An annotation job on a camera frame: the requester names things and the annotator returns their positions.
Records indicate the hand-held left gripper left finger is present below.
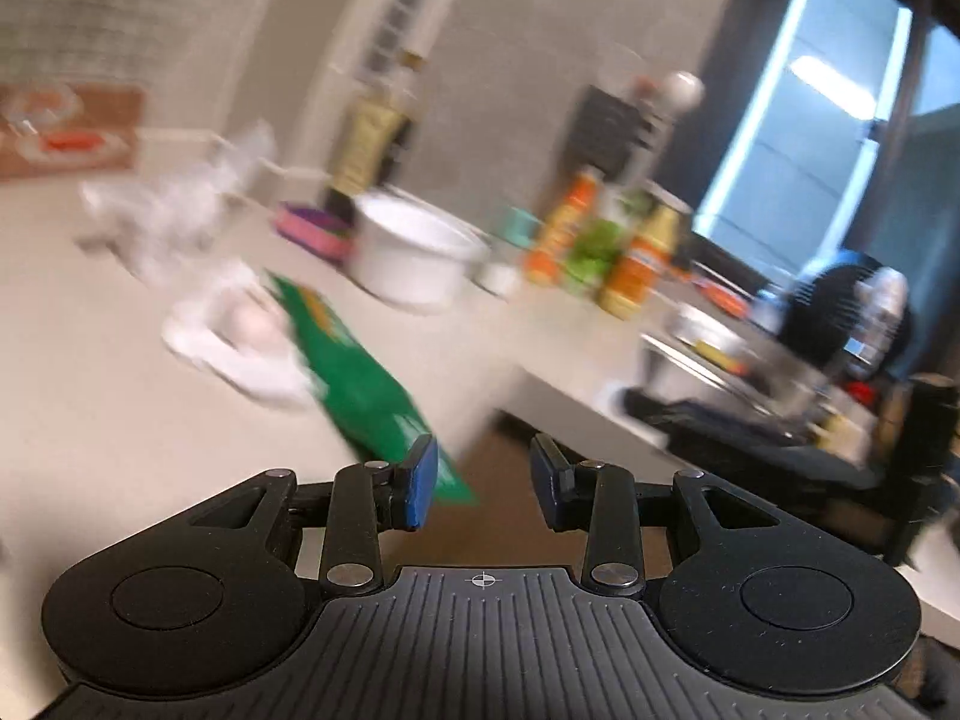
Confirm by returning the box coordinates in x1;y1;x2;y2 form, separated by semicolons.
187;435;439;593

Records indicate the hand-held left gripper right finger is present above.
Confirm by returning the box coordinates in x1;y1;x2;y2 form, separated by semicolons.
529;433;785;593

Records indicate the green snack packet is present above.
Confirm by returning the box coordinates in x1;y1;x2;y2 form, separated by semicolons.
266;270;481;507

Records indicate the purple pink cartoon sponge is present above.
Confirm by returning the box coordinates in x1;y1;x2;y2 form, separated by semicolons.
274;202;353;263

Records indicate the stainless steel sink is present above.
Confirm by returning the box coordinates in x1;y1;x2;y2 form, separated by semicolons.
637;330;826;436

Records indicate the white plastic bowl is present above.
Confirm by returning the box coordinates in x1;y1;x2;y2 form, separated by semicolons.
349;191;492;312

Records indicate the steel bowl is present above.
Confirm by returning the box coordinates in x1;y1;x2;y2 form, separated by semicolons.
671;304;755;361

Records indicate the yellow seasoning container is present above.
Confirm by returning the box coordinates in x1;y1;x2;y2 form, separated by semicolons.
598;184;692;321

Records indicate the green seasoning packet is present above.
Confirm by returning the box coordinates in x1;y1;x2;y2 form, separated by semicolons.
566;187;653;293

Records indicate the teal capped salt shaker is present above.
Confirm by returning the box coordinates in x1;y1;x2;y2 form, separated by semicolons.
472;206;541;297

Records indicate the black round appliance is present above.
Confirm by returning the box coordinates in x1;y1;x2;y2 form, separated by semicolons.
780;251;912;383

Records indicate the soy sauce bottle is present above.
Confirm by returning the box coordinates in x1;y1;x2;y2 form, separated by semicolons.
330;49;421;200

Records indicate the clear plastic bag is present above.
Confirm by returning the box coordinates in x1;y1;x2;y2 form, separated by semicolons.
75;120;278;286

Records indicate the black utensil holder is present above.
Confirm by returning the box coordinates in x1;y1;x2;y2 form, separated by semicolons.
574;86;665;177

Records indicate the black upright object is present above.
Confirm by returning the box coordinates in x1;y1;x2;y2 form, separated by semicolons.
881;375;960;563

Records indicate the white round utensil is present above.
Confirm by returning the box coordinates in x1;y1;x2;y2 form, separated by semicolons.
634;69;706;121

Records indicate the window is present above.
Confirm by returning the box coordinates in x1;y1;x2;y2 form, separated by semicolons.
690;0;960;263

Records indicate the white vent grille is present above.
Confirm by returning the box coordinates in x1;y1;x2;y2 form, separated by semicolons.
367;0;451;83

